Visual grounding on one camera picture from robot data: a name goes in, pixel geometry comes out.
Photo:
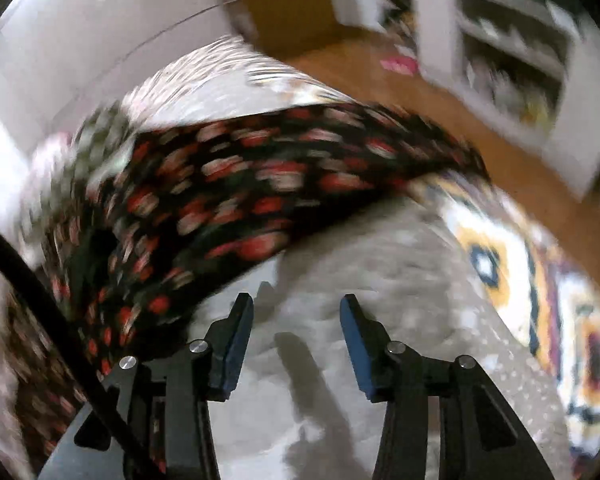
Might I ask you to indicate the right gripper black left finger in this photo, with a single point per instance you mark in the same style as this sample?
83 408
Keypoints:
164 403

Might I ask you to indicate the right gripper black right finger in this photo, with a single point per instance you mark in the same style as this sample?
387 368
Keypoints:
481 435

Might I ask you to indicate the black red floral dress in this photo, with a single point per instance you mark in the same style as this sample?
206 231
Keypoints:
179 212

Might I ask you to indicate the beige polka dot quilt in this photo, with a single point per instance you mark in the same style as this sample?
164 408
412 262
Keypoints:
297 412

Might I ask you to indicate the orange geometric pattern blanket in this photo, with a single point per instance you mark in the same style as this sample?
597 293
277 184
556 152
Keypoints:
545 299

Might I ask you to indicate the olive white dotted pillow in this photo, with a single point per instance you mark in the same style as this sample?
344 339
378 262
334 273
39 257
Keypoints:
63 167

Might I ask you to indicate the pink cloth on floor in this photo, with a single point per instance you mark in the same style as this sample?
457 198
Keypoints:
400 64

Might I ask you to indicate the white shelving unit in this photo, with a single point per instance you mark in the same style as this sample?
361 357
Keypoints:
527 69

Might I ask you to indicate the white wardrobe doors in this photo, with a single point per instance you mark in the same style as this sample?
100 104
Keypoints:
59 59

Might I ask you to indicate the brown wooden door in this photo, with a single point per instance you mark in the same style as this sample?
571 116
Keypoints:
289 27

